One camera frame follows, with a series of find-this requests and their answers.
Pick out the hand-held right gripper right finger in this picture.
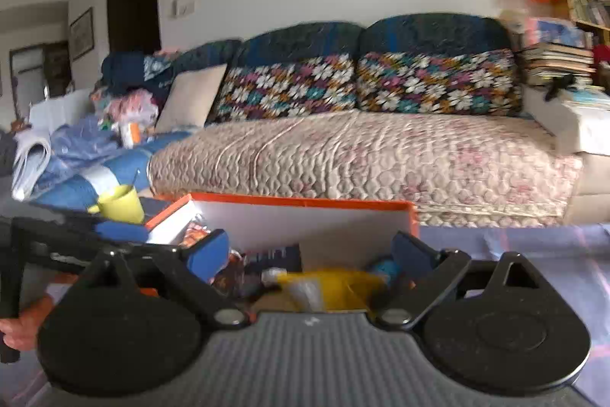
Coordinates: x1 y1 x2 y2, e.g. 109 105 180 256
376 232 540 329

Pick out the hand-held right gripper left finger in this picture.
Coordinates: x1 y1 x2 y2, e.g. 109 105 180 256
83 230 251 328

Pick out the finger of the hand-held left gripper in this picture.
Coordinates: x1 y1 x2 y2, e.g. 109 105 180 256
52 220 184 267

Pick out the blue cookie packet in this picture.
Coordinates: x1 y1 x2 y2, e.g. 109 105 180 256
369 259 401 288

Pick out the dark red snack packet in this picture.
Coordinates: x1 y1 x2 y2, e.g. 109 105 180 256
212 251 254 294

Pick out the yellow chip bag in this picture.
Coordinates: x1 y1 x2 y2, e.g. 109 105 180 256
264 266 382 312

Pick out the orange cardboard box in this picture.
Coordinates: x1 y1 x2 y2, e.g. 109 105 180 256
143 192 420 312

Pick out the person's left hand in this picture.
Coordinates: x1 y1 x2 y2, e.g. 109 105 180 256
0 294 56 353

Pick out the green mug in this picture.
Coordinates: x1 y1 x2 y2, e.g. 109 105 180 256
87 184 146 225

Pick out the blue striped blanket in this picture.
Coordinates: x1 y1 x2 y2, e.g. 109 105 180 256
29 116 191 210

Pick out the folded white newspaper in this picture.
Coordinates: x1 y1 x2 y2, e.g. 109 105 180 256
12 133 52 200

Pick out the small orange white bottle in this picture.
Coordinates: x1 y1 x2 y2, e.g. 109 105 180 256
119 121 142 149

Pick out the pink quilted bedspread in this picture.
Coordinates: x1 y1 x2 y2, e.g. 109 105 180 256
148 109 584 217

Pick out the plaid blue tablecloth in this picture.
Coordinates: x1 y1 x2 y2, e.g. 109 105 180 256
414 223 610 389

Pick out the beige pillow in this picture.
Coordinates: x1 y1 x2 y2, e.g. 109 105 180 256
155 64 228 134

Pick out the navy clothing pile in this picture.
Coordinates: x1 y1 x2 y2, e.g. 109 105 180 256
101 51 175 103

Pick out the floral cushion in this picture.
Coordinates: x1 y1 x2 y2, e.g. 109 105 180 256
207 56 358 124
355 49 524 117

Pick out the white box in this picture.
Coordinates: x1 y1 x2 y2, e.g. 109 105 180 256
522 85 610 155

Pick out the small black device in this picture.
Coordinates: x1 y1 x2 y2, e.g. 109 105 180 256
544 74 576 101

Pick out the dark blue sofa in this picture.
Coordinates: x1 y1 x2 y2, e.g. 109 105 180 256
102 13 587 222

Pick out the stack of books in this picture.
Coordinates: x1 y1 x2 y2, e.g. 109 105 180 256
517 42 596 88

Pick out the blue pink magazine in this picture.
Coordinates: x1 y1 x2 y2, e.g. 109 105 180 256
527 17 588 48

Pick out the red cloth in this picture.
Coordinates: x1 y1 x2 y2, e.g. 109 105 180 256
592 45 610 76

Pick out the small framed wall picture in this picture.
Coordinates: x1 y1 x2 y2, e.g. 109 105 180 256
69 6 95 62

